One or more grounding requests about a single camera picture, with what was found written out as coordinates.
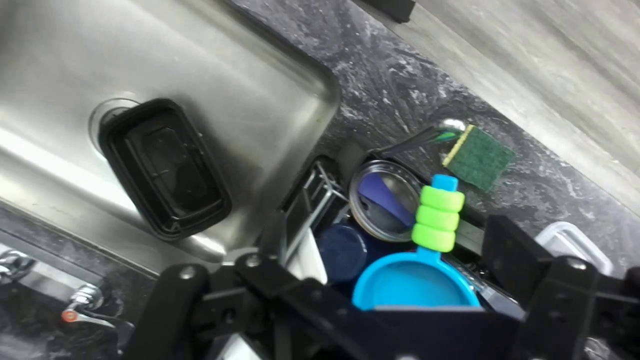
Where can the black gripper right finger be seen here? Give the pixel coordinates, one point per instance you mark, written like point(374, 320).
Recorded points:
point(567, 306)

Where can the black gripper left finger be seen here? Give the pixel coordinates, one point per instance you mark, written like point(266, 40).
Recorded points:
point(180, 306)

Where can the black dish rack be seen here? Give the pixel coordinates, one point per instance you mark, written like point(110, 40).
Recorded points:
point(313, 192)

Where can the clear plastic food container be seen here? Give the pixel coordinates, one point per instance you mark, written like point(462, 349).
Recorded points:
point(572, 243)

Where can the chrome faucet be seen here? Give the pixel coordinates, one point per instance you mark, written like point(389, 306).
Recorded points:
point(83, 296)

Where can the white cutting board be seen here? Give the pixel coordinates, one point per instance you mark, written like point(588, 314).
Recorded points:
point(309, 261)

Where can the green yellow sponge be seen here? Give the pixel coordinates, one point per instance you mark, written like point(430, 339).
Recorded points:
point(483, 159)

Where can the navy blue tumbler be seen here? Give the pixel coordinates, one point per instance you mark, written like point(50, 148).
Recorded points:
point(342, 252)

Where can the clear purple glass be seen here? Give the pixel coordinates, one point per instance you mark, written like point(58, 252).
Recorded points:
point(383, 201)

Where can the black breadboard table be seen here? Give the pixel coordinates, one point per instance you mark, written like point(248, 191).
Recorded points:
point(391, 9)

